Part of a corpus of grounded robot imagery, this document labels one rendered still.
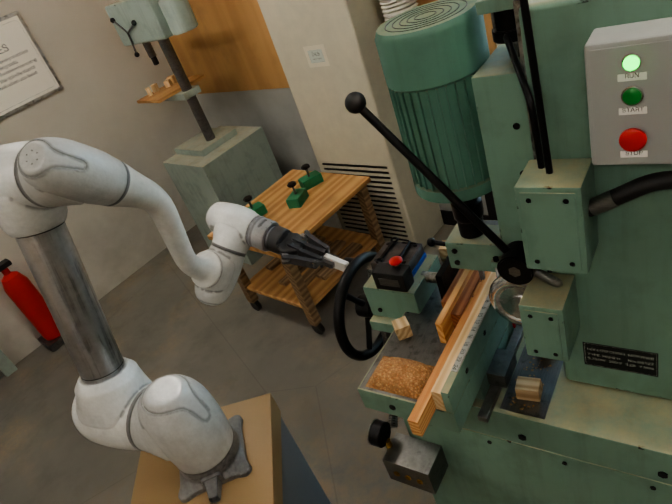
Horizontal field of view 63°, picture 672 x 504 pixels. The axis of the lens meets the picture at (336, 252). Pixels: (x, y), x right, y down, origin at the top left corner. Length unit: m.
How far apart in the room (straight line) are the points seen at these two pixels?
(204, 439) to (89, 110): 2.88
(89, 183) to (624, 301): 0.97
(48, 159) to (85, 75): 2.82
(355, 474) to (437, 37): 1.63
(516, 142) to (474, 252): 0.29
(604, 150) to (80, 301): 1.06
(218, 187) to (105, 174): 2.12
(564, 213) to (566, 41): 0.22
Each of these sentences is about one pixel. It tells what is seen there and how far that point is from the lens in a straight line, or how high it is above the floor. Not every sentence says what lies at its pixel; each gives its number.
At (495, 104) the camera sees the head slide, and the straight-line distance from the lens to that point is 0.91.
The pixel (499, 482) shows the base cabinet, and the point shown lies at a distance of 1.39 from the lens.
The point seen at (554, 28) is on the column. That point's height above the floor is 1.49.
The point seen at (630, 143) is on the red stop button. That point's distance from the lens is 0.77.
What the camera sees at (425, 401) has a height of 0.94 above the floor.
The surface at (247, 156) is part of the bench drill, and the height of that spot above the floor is 0.60.
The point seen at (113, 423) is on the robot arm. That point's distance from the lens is 1.42.
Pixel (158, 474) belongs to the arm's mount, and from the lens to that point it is 1.56.
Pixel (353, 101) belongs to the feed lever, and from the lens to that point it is 0.90.
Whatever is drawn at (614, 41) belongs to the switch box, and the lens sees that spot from 0.73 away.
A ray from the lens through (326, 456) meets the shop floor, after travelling 2.24.
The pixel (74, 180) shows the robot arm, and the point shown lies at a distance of 1.12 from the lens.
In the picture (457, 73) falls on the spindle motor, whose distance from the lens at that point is 0.92.
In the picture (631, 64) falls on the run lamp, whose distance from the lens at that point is 0.73.
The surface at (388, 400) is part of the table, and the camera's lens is 1.12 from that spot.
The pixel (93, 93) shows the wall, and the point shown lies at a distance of 3.92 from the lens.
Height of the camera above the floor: 1.72
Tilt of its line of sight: 32 degrees down
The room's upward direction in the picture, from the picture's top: 21 degrees counter-clockwise
